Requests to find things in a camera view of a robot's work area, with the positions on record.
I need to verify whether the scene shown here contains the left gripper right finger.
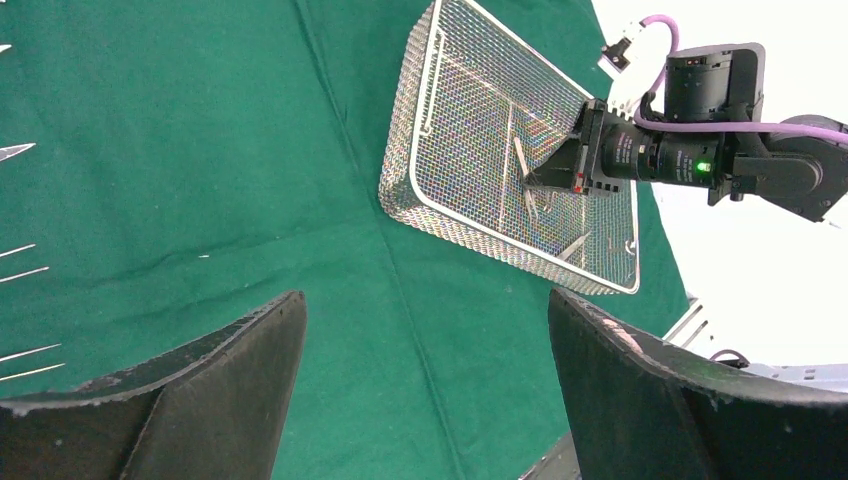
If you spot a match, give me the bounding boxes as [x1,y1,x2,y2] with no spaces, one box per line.
[548,288,847,479]

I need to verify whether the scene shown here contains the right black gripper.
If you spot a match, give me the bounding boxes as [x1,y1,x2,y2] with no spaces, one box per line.
[523,99,623,197]

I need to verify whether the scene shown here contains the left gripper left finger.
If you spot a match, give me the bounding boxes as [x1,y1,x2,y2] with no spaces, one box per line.
[1,291,307,479]

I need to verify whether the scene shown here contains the wire mesh instrument tray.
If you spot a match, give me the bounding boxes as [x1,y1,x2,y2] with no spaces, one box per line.
[378,1,640,295]

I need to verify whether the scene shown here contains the green surgical drape cloth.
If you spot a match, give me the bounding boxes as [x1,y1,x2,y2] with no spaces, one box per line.
[0,0,690,480]

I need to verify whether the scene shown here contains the surgical scissors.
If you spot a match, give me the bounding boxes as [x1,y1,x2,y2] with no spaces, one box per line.
[0,143,36,162]

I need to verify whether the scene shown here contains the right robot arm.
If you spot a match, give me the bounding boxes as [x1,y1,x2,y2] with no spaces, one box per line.
[523,42,847,222]

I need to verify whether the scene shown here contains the aluminium frame rail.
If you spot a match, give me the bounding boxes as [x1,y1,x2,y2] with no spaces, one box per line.
[662,297,847,393]

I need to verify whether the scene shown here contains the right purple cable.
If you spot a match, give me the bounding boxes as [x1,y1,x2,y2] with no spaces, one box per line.
[632,14,848,147]

